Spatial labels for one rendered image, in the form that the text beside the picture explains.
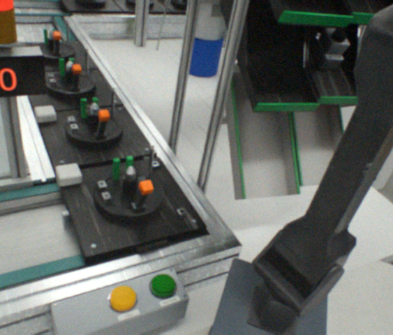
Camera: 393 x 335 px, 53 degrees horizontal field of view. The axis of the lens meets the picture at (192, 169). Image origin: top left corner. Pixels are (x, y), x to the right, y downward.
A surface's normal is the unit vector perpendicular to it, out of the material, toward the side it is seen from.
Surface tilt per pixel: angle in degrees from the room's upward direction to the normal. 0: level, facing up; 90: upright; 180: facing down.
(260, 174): 45
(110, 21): 90
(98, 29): 90
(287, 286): 10
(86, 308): 0
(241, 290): 0
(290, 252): 78
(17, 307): 0
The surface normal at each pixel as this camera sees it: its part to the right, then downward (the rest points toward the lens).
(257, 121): 0.31, -0.13
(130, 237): 0.15, -0.79
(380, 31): -0.75, 0.10
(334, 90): 0.25, -0.46
